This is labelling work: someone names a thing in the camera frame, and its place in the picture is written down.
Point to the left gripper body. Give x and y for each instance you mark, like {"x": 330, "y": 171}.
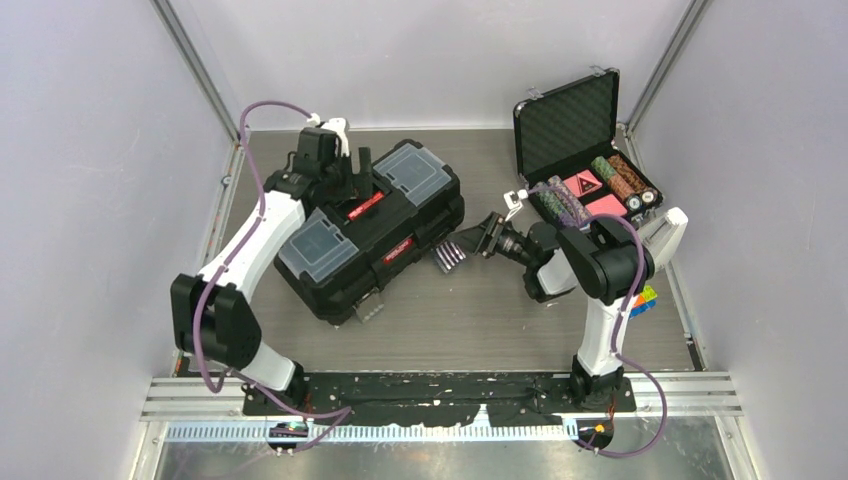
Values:
{"x": 345, "y": 185}

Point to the black plastic toolbox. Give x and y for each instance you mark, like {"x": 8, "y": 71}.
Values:
{"x": 348, "y": 252}

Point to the white stand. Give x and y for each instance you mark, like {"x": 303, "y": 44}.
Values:
{"x": 662, "y": 236}

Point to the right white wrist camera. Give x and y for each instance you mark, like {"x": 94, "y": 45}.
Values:
{"x": 514, "y": 201}

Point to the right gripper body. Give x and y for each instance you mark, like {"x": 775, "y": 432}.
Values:
{"x": 504, "y": 242}

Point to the colourful small object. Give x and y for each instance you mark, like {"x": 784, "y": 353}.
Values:
{"x": 644, "y": 302}

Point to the black poker chip case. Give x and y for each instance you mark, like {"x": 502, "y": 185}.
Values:
{"x": 561, "y": 131}

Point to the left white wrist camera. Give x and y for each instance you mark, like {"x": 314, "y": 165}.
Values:
{"x": 337, "y": 125}

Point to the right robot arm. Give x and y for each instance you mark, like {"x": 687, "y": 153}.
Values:
{"x": 605, "y": 259}

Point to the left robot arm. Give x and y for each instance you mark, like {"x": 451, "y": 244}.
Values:
{"x": 213, "y": 320}

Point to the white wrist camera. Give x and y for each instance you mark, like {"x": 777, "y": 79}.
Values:
{"x": 337, "y": 125}
{"x": 514, "y": 201}

